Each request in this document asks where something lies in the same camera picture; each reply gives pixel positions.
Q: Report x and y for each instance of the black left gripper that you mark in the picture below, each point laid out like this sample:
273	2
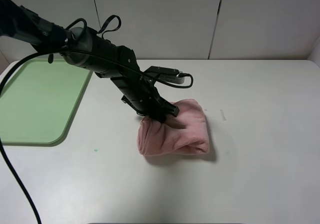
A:
119	64

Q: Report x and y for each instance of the pink terry towel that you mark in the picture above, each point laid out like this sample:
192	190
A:
186	134

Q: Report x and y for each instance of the green plastic tray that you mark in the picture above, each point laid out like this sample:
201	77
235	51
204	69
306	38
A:
39	102

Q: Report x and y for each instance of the black gloved left hand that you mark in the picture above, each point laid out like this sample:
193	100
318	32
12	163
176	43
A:
25	25

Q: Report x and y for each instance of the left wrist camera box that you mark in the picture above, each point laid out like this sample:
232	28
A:
166	74

